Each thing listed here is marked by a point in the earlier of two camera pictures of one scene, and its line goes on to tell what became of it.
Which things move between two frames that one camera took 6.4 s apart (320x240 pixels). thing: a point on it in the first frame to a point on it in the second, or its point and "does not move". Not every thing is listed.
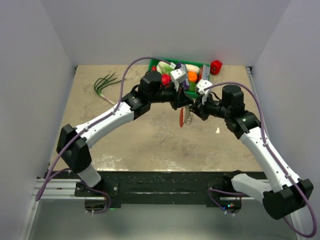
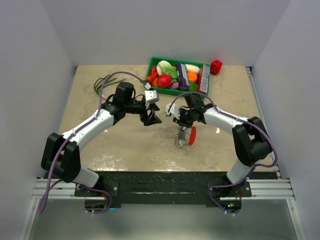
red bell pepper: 215,67 does not move
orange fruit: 192,76 does not move
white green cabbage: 164,68 does not move
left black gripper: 180,99 to 152,120
